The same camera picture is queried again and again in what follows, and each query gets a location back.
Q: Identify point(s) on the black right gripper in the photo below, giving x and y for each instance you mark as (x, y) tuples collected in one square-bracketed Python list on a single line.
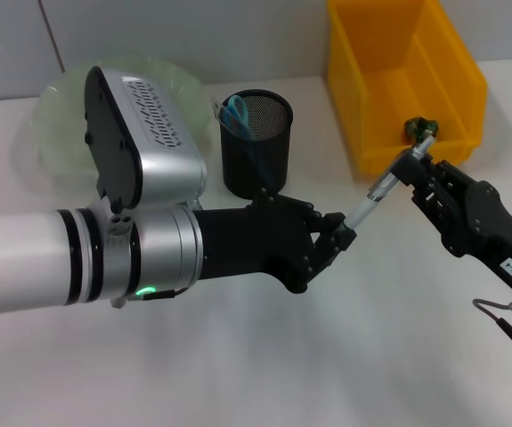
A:
[(491, 231)]

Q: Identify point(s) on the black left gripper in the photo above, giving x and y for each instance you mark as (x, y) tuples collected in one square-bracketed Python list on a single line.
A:
[(255, 240)]

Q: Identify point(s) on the green plastic wrapper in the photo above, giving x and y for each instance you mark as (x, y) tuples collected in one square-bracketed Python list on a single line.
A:
[(421, 126)]

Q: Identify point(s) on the silver pen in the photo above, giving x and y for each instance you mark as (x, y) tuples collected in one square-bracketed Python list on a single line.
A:
[(371, 200)]

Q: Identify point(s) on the blue scissors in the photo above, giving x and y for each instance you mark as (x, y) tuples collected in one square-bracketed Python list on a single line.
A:
[(238, 113)]

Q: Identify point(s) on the transparent plastic ruler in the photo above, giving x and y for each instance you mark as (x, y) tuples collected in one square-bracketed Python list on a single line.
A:
[(220, 113)]

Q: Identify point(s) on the black mesh pen holder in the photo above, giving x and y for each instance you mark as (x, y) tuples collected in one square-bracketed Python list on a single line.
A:
[(255, 169)]

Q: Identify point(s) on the pale green glass fruit plate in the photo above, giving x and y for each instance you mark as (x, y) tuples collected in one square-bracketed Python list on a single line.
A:
[(59, 129)]

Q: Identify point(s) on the yellow plastic bin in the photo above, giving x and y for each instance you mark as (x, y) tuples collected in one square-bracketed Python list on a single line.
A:
[(416, 89)]

